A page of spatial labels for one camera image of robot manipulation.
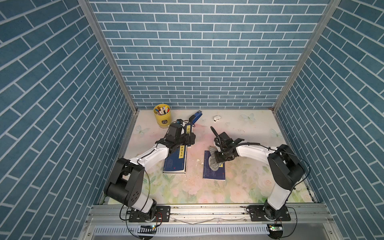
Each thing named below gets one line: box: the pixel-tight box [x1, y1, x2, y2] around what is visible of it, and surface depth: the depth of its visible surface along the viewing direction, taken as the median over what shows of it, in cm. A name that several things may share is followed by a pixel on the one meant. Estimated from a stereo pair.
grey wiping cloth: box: [208, 145, 223, 171], surface depth 89 cm
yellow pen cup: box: [153, 103, 172, 129], surface depth 104 cm
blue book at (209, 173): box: [203, 150, 226, 181], surface depth 88 cm
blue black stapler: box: [189, 110, 203, 125], surface depth 114 cm
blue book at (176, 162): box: [163, 145, 188, 174], surface depth 89 cm
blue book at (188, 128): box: [185, 123, 193, 134], surface depth 107 cm
